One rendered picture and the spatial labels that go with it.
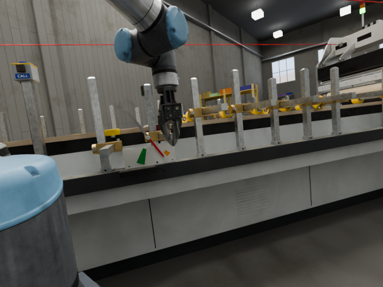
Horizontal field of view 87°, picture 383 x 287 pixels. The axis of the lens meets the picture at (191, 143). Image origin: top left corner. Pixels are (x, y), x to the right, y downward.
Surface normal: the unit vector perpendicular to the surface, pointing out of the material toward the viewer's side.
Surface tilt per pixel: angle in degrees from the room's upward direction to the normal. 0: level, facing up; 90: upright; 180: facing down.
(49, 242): 90
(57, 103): 90
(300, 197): 90
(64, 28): 90
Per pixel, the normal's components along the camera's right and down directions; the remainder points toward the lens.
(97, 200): 0.28, 0.07
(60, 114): 0.78, -0.03
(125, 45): -0.67, 0.14
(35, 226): 0.93, -0.07
